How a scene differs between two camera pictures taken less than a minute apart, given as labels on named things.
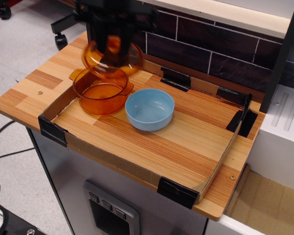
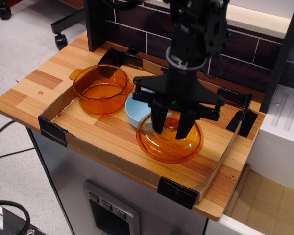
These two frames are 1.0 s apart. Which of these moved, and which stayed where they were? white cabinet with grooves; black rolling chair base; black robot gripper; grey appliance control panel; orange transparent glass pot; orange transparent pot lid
Moved: orange transparent pot lid; black robot gripper
Stayed: black rolling chair base; white cabinet with grooves; grey appliance control panel; orange transparent glass pot
